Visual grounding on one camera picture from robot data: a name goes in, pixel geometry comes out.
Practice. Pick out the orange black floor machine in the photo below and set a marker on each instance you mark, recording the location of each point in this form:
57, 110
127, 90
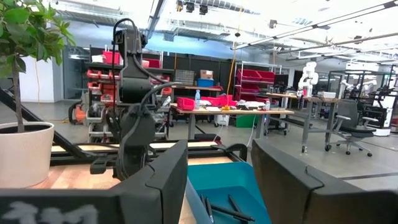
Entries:
79, 115

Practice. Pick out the shelf with red bins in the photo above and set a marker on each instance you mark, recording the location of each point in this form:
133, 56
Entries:
96, 74

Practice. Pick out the black aluminium table frame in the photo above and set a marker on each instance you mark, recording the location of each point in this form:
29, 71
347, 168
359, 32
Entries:
71, 161

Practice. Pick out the green leafy plant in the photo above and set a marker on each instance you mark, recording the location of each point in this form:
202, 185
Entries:
28, 18

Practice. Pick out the wooden work table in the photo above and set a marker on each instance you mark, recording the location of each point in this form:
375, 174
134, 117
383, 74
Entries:
248, 111

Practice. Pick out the rack of red bins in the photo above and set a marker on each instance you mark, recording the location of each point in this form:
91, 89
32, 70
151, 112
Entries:
255, 76

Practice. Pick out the wooden workbench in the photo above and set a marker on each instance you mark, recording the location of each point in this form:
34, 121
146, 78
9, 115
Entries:
311, 99

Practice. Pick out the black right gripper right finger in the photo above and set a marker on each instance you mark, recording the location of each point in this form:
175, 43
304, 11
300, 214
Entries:
286, 193

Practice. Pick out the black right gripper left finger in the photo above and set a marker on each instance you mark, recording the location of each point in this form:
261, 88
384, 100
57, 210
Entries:
161, 193

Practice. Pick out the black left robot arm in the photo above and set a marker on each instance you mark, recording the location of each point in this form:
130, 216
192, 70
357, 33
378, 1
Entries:
133, 77

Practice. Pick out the small cardboard box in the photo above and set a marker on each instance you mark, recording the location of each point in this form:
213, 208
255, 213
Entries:
206, 74

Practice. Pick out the clear water bottle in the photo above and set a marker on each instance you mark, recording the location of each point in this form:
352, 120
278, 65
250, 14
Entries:
197, 99

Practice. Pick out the blue plastic tray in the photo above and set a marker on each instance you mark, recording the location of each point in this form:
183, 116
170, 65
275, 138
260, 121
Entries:
224, 177

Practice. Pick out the white bucket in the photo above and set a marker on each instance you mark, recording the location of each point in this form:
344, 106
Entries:
221, 120

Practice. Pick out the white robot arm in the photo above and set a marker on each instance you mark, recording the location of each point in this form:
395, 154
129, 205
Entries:
308, 77

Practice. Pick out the white round plant pot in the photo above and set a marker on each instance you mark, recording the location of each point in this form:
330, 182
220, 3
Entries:
25, 155

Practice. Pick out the blue plastic bin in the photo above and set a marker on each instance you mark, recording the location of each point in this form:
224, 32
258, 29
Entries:
205, 83

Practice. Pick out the grey office chair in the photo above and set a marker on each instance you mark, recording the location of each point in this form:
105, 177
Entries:
348, 115

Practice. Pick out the green storage box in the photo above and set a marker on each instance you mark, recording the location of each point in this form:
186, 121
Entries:
245, 121

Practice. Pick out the black pen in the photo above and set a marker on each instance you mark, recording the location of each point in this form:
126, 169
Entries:
209, 211
233, 213
234, 202

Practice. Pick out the red plastic bin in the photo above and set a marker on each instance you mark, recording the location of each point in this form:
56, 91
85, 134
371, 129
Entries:
185, 104

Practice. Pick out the grey small parts cabinet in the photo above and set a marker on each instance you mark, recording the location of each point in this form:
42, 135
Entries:
184, 77

